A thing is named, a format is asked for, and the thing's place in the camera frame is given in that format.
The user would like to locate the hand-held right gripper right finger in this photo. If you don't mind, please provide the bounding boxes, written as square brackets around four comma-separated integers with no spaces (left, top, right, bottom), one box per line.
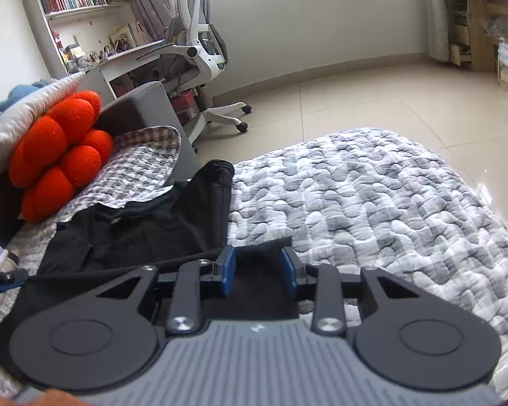
[280,246,424,334]

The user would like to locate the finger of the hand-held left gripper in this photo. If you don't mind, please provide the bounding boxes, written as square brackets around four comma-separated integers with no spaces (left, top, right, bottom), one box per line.
[0,268,28,294]

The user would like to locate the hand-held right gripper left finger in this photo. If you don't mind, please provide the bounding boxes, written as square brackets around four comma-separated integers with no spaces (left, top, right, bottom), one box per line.
[91,245,238,335]

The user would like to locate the black t-shirt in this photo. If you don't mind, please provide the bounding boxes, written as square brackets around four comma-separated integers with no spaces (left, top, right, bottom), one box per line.
[0,158,299,373]

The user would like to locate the grey checkered quilt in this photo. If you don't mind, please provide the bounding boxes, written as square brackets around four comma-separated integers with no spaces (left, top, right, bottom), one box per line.
[0,125,508,398]

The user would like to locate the red flower-shaped cushion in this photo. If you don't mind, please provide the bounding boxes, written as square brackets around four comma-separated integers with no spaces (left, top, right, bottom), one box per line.
[7,91,114,223]

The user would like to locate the red storage box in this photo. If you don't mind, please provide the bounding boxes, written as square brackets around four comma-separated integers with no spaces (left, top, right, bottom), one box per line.
[171,93,198,126]

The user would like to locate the white pillow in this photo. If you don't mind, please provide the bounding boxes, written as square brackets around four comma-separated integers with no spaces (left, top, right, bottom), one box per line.
[0,71,86,182]

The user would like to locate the blue plush toy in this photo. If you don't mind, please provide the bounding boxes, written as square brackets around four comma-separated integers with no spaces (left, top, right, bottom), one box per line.
[0,78,60,113]

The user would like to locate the white desk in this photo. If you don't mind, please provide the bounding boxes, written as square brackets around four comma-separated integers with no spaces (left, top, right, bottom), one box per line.
[80,39,170,98]

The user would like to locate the white bookshelf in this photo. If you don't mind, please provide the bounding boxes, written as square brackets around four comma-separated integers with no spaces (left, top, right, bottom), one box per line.
[15,0,134,77]

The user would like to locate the white office chair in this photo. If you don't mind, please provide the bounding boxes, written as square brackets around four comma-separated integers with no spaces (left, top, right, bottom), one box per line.
[135,0,252,142]

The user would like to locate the upright books on desk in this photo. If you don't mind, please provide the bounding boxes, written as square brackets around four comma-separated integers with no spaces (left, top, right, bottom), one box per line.
[110,21,151,50]

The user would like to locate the patterned grey curtain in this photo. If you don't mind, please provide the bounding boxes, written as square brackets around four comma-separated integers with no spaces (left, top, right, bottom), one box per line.
[421,0,451,62]
[121,0,183,45]

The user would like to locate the wooden shelf desk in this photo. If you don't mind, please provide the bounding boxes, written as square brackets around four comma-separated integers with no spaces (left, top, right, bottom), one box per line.
[444,0,508,94]

